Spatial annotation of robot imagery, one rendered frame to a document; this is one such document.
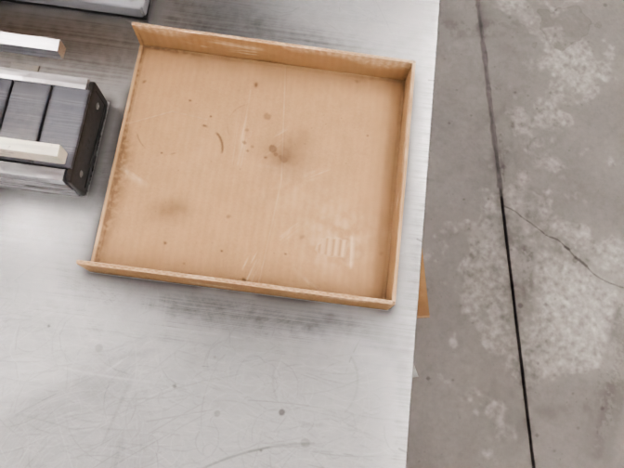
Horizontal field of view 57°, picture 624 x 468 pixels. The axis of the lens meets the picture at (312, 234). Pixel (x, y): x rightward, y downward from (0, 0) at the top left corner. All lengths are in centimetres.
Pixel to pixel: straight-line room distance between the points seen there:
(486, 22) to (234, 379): 143
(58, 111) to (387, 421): 44
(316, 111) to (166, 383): 32
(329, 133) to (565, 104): 121
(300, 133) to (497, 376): 100
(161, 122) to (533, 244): 114
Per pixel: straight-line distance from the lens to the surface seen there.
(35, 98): 63
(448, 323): 146
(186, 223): 60
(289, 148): 61
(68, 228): 63
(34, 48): 56
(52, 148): 56
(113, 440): 59
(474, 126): 163
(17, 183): 65
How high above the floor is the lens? 140
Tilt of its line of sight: 75 degrees down
